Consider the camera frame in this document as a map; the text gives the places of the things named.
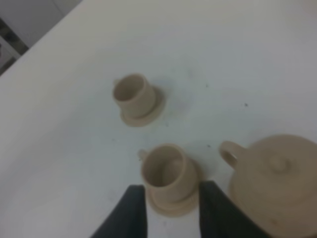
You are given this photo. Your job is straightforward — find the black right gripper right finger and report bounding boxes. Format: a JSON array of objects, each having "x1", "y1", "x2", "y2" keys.
[{"x1": 199, "y1": 181, "x2": 269, "y2": 238}]

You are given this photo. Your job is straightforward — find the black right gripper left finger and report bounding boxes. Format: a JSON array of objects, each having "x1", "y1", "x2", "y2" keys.
[{"x1": 92, "y1": 185, "x2": 148, "y2": 238}]

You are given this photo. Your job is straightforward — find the tan ceramic teapot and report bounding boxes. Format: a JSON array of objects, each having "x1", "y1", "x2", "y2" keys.
[{"x1": 219, "y1": 135, "x2": 317, "y2": 238}]

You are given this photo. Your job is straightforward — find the tan saucer near centre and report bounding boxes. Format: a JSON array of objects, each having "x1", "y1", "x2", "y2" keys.
[{"x1": 146, "y1": 159, "x2": 204, "y2": 217}]

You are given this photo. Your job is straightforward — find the tan saucer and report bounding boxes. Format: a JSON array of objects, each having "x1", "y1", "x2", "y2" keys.
[
  {"x1": 146, "y1": 159, "x2": 204, "y2": 217},
  {"x1": 120, "y1": 86, "x2": 165, "y2": 127}
]

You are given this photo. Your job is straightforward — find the tan teacup near centre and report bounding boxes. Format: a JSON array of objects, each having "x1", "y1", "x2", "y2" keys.
[{"x1": 138, "y1": 144, "x2": 198, "y2": 203}]

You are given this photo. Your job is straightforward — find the tan teacup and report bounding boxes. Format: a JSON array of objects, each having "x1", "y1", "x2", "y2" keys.
[
  {"x1": 138, "y1": 144, "x2": 198, "y2": 203},
  {"x1": 112, "y1": 73, "x2": 157, "y2": 119}
]

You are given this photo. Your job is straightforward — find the tan saucer far left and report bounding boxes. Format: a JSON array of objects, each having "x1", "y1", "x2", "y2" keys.
[{"x1": 120, "y1": 86, "x2": 165, "y2": 127}]

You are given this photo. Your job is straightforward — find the tan teacup far left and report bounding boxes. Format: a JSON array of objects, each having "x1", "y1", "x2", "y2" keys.
[{"x1": 112, "y1": 73, "x2": 157, "y2": 119}]

